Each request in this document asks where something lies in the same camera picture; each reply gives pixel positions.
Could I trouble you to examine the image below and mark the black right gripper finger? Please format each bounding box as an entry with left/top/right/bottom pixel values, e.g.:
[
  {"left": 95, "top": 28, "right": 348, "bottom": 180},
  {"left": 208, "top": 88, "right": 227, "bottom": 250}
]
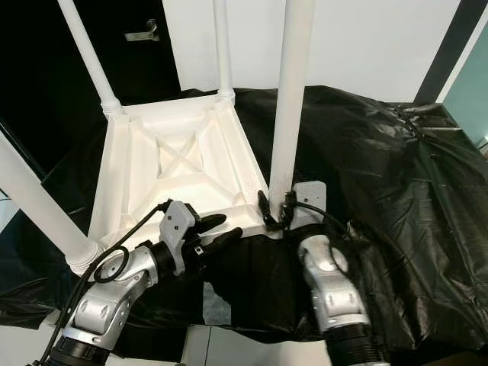
[{"left": 257, "top": 191, "right": 278, "bottom": 228}]

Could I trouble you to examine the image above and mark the black plastic cover sheet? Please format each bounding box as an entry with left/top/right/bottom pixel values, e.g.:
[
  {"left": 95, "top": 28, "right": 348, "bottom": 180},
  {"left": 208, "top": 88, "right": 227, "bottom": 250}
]
[{"left": 0, "top": 86, "right": 488, "bottom": 355}]

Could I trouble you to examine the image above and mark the teal glass panel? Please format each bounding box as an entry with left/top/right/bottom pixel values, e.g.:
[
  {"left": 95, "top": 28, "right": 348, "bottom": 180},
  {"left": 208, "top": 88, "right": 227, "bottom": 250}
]
[{"left": 444, "top": 46, "right": 488, "bottom": 146}]

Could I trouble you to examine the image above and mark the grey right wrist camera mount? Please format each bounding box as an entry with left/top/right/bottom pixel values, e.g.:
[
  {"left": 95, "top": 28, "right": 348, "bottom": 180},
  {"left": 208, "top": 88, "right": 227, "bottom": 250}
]
[{"left": 291, "top": 181, "right": 327, "bottom": 228}]

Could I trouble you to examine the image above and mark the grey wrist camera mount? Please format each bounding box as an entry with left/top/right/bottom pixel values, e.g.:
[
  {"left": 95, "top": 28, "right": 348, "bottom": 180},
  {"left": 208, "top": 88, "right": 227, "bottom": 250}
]
[
  {"left": 159, "top": 200, "right": 197, "bottom": 275},
  {"left": 291, "top": 181, "right": 327, "bottom": 228}
]

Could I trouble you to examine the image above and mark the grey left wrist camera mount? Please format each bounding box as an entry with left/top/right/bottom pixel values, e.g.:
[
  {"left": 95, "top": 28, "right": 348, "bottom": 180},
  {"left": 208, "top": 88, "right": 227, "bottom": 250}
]
[{"left": 159, "top": 200, "right": 197, "bottom": 275}]

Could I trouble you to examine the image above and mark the silver door handle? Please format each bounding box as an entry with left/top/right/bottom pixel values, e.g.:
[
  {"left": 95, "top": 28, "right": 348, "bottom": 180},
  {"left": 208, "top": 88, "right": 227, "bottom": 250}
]
[{"left": 124, "top": 19, "right": 161, "bottom": 43}]

